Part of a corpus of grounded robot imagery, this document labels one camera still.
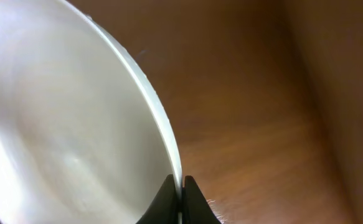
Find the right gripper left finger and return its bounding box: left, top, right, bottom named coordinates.
left=136, top=174, right=179, bottom=224

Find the white plate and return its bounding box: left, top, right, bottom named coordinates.
left=0, top=0, right=182, bottom=223

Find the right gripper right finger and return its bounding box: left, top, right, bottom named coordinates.
left=182, top=175, right=221, bottom=224

